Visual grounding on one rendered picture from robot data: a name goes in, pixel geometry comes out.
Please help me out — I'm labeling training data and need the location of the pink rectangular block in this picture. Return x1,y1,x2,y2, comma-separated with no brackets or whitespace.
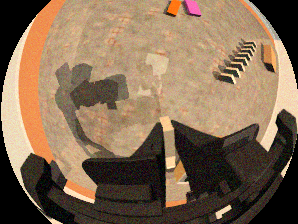
184,0,202,18

